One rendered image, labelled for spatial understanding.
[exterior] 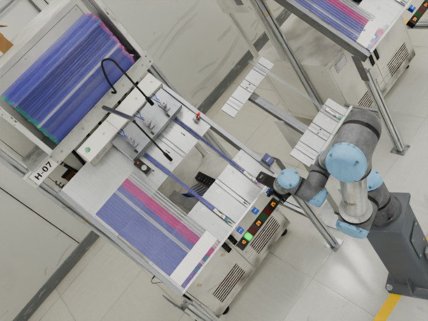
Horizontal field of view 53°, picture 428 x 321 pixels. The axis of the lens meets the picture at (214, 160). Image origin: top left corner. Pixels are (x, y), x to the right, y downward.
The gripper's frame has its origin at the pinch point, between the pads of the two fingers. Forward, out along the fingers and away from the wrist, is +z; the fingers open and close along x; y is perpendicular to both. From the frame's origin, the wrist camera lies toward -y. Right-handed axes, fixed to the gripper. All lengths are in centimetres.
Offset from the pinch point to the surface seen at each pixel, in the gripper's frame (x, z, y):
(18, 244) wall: -117, 154, -128
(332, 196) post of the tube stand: 30, 44, 29
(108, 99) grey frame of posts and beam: -14, -10, -81
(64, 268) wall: -114, 185, -95
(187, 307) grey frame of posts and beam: -62, 10, 2
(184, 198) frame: -22, 40, -34
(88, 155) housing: -39, -6, -72
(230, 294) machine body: -46, 67, 18
